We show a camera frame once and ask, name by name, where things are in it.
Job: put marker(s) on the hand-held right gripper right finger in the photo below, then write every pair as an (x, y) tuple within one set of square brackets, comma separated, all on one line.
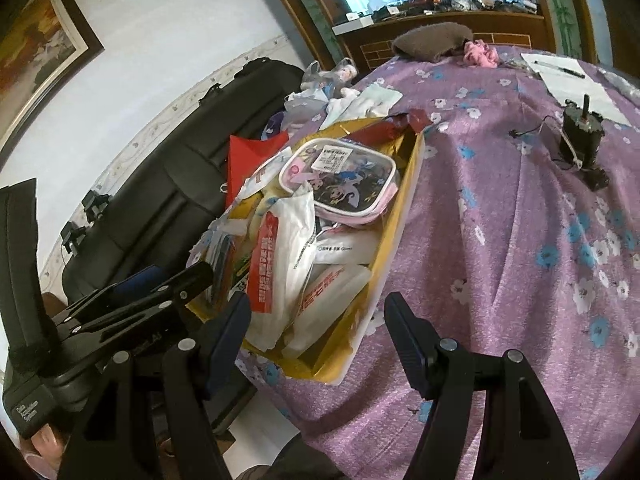
[(402, 340)]

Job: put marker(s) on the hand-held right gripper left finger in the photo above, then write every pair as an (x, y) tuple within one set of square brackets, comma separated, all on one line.
[(230, 345)]

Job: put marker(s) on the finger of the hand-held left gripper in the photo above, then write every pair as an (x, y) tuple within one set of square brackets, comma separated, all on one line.
[(150, 320), (140, 282)]

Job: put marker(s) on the white plastic bag red print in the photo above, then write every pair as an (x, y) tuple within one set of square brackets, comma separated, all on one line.
[(325, 305)]

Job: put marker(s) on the white plastic packet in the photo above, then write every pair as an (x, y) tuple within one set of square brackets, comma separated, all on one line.
[(285, 260)]

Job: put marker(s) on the clear cartoon print pouch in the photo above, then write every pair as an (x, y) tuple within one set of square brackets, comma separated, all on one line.
[(340, 180)]

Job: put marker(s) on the dark red foil packet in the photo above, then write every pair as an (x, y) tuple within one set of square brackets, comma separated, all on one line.
[(390, 127)]

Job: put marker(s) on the person's left hand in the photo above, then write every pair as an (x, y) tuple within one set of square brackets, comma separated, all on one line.
[(45, 452)]

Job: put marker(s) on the colourful round packet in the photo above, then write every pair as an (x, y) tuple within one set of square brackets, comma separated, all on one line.
[(222, 270)]

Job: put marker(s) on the black plastic buckle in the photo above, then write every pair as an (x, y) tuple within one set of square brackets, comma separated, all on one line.
[(74, 240), (96, 206)]

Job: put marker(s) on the black leather sofa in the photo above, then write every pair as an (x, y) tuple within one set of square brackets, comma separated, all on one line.
[(165, 195)]

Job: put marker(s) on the purple floral bedsheet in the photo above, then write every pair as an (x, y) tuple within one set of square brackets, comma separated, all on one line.
[(500, 260)]

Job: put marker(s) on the red paper bag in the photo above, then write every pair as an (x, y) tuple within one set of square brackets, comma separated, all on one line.
[(250, 160)]

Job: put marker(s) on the purple plastic bag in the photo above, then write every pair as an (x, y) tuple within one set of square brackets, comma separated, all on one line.
[(275, 125)]

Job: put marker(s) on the framed painting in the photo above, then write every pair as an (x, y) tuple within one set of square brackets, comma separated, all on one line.
[(40, 40)]

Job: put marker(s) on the pile of clear plastic bags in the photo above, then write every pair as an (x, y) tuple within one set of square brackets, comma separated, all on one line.
[(320, 87)]

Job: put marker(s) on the black electric motor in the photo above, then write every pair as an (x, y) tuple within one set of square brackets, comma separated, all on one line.
[(580, 135)]

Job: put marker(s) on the pink cloth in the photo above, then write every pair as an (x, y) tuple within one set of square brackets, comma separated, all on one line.
[(480, 54)]

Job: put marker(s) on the brown towel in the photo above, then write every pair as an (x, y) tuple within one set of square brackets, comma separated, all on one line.
[(430, 42)]

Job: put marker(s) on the white paper sheet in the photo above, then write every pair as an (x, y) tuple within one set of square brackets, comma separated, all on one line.
[(575, 85)]

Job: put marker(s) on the black pen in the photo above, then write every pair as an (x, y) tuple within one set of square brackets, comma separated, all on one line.
[(557, 69)]

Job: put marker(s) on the white flat box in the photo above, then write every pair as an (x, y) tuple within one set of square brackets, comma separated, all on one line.
[(352, 24)]

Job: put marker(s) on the wooden brick-pattern cabinet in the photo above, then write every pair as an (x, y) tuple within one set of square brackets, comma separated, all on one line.
[(515, 32)]

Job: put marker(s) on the clutter of small items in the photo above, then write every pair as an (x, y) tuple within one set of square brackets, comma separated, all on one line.
[(465, 2)]

